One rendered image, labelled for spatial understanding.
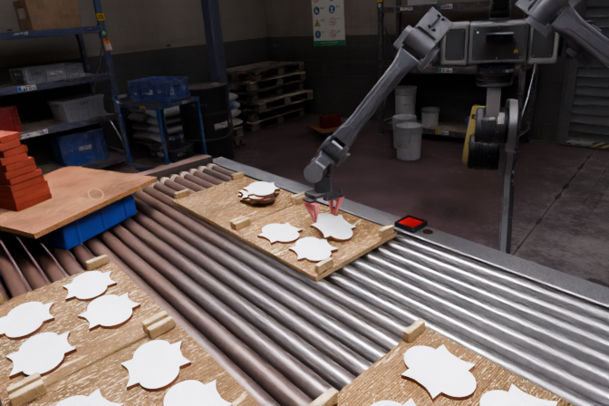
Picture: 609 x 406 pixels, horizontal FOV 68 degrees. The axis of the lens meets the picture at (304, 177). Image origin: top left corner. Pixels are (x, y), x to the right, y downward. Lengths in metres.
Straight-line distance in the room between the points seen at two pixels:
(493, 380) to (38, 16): 5.11
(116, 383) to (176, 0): 6.29
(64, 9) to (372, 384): 5.06
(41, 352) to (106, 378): 0.18
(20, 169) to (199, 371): 1.01
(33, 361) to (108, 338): 0.15
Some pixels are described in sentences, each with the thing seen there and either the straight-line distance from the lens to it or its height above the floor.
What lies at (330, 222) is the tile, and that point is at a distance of 1.44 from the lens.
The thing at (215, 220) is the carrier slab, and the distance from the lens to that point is 1.61.
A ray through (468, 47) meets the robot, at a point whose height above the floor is 1.44.
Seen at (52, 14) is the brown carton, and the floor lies 1.73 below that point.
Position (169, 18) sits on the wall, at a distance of 6.90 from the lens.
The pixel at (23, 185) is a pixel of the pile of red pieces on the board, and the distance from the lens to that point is 1.75.
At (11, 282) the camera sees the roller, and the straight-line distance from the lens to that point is 1.58.
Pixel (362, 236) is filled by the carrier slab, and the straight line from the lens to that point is 1.42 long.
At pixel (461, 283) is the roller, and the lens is 1.26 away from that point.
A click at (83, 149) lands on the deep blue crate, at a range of 5.66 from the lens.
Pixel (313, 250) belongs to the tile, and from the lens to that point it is 1.33.
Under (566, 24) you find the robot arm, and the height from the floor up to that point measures 1.53.
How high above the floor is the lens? 1.59
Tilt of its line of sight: 20 degrees down
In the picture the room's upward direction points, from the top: 4 degrees counter-clockwise
